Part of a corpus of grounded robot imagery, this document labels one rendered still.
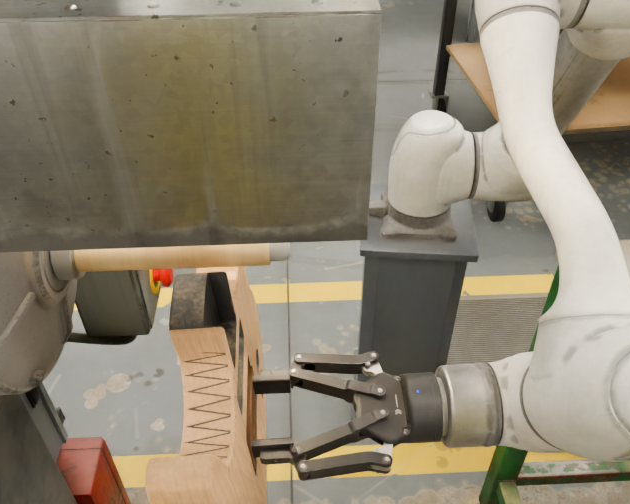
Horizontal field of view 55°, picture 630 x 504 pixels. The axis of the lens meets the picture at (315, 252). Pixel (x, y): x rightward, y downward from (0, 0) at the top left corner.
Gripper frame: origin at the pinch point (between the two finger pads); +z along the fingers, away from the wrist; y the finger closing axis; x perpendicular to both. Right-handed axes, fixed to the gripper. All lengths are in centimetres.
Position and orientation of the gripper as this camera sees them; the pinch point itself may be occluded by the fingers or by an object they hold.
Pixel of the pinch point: (254, 415)
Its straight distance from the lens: 70.1
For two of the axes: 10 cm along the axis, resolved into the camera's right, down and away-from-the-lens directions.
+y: -0.5, -7.6, 6.5
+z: -10.0, 0.4, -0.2
